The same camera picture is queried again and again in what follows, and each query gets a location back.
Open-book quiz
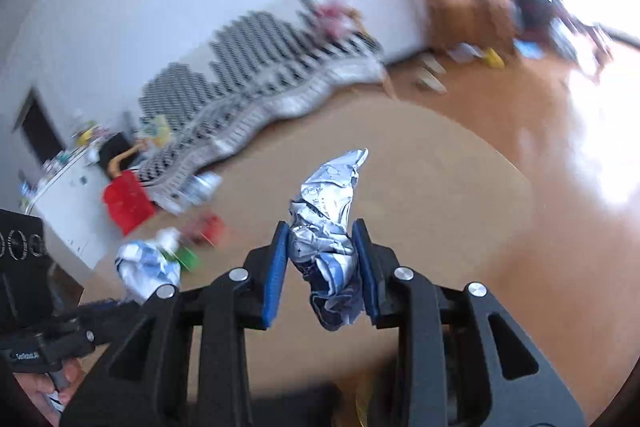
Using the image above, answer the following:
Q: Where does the pink cartoon cushion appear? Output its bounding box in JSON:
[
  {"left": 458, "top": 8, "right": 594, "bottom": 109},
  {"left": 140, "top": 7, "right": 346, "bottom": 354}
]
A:
[{"left": 312, "top": 0, "right": 361, "bottom": 40}]

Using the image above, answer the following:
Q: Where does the colourful picture book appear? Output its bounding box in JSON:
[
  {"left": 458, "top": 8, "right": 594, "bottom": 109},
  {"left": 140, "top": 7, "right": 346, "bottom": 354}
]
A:
[{"left": 140, "top": 114, "right": 173, "bottom": 150}]

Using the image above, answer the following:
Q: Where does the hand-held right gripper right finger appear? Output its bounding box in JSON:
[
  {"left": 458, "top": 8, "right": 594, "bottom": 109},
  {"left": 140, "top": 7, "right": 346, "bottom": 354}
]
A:
[{"left": 351, "top": 218, "right": 587, "bottom": 427}]

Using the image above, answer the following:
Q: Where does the silver blue foil wrapper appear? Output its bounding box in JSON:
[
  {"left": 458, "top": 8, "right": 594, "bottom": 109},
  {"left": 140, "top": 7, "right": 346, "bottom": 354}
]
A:
[{"left": 287, "top": 148, "right": 371, "bottom": 333}]

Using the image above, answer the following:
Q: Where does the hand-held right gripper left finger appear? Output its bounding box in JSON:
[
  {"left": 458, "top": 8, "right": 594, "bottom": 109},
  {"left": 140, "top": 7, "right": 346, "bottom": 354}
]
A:
[{"left": 60, "top": 221, "right": 292, "bottom": 427}]

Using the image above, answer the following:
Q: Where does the black box with rings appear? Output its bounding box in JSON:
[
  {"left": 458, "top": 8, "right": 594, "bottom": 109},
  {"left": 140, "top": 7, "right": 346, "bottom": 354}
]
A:
[{"left": 0, "top": 208, "right": 48, "bottom": 325}]

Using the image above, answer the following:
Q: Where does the white cabinet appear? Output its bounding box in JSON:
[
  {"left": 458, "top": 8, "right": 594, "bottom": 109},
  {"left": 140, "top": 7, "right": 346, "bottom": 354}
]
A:
[{"left": 25, "top": 147, "right": 131, "bottom": 268}]

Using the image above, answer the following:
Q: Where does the person's left hand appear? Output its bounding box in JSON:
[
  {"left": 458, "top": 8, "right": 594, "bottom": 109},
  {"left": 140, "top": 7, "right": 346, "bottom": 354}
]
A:
[{"left": 15, "top": 359, "right": 83, "bottom": 425}]

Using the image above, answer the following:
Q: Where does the white toy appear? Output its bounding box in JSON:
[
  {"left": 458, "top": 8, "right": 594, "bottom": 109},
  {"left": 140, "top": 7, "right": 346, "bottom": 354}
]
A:
[{"left": 447, "top": 43, "right": 481, "bottom": 62}]

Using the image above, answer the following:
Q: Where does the printed crumpled paper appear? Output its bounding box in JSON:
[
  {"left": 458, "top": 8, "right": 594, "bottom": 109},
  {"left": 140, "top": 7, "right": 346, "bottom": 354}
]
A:
[{"left": 187, "top": 172, "right": 223, "bottom": 202}]

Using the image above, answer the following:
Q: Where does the cluster of small bottles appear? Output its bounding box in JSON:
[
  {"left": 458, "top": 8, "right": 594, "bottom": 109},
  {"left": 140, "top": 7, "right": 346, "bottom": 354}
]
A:
[{"left": 17, "top": 149, "right": 76, "bottom": 202}]

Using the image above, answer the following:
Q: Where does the red box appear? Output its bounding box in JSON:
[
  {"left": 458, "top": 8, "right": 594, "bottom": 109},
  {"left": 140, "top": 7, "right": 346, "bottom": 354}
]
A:
[{"left": 182, "top": 214, "right": 228, "bottom": 245}]

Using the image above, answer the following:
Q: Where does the red plastic chair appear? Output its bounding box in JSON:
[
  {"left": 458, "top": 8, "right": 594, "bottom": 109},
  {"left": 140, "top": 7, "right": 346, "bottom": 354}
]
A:
[{"left": 102, "top": 171, "right": 156, "bottom": 235}]

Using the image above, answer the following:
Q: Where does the wooden sofa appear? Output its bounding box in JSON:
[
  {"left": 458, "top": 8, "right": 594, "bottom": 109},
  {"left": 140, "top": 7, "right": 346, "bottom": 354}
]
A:
[{"left": 107, "top": 0, "right": 396, "bottom": 212}]

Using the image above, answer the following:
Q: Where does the black white striped blanket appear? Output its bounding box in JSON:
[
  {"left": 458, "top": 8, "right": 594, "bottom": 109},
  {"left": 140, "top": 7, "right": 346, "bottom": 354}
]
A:
[{"left": 135, "top": 0, "right": 386, "bottom": 208}]

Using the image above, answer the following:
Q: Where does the pile of small toys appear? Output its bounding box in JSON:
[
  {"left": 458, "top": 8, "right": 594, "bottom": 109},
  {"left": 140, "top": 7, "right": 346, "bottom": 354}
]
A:
[{"left": 70, "top": 109, "right": 113, "bottom": 148}]

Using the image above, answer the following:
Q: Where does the blue white wrapper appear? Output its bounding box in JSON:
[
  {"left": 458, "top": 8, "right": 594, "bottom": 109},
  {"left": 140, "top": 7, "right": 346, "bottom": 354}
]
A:
[{"left": 114, "top": 239, "right": 182, "bottom": 305}]

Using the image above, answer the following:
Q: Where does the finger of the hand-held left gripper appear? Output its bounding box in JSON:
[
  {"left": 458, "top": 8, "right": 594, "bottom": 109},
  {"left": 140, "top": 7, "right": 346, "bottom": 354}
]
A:
[{"left": 65, "top": 297, "right": 146, "bottom": 348}]

